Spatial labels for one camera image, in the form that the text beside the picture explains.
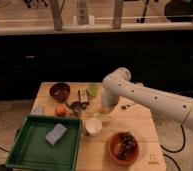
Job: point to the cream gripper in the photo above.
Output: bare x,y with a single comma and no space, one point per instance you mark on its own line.
106,109

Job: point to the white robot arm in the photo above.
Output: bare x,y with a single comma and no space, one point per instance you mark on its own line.
118,84

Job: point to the white paper cup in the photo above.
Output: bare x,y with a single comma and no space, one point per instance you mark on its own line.
93,126

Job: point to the metal fork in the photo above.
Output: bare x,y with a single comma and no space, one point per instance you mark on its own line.
127,106

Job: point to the orange bowl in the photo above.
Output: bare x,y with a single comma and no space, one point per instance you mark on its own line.
113,147

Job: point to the bunch of dark grapes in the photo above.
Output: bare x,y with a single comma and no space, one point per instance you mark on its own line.
126,146

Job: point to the orange fruit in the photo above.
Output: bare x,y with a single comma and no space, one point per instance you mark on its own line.
61,111

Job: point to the dark red bowl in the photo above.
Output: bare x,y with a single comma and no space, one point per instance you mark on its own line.
60,92

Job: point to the grey blue sponge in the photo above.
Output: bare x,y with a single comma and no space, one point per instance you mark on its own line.
55,134

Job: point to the green plastic tray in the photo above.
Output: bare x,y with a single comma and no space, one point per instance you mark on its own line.
32,151

